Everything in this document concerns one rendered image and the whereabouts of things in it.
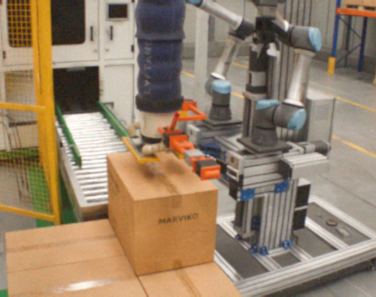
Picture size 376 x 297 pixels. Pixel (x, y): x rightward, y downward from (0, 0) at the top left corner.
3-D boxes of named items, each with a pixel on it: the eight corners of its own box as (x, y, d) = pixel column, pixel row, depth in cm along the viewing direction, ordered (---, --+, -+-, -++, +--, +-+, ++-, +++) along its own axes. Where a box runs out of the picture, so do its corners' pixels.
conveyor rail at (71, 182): (46, 126, 468) (45, 109, 462) (51, 126, 470) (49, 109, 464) (82, 234, 268) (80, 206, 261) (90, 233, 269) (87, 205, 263)
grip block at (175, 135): (162, 143, 202) (162, 131, 200) (182, 141, 205) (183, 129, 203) (167, 150, 194) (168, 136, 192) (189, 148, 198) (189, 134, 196)
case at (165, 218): (108, 218, 260) (105, 153, 247) (173, 208, 275) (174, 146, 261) (136, 276, 208) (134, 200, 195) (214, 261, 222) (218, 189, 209)
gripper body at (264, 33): (251, 42, 197) (253, 15, 193) (267, 42, 200) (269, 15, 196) (261, 44, 190) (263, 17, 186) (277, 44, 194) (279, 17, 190)
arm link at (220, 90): (214, 105, 276) (215, 83, 272) (208, 100, 289) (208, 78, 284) (232, 105, 279) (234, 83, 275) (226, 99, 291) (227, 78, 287)
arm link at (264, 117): (261, 119, 249) (263, 95, 245) (283, 124, 242) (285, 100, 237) (250, 124, 240) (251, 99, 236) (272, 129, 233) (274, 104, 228)
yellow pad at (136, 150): (121, 140, 235) (121, 131, 233) (140, 138, 238) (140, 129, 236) (138, 164, 205) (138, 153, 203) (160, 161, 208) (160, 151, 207)
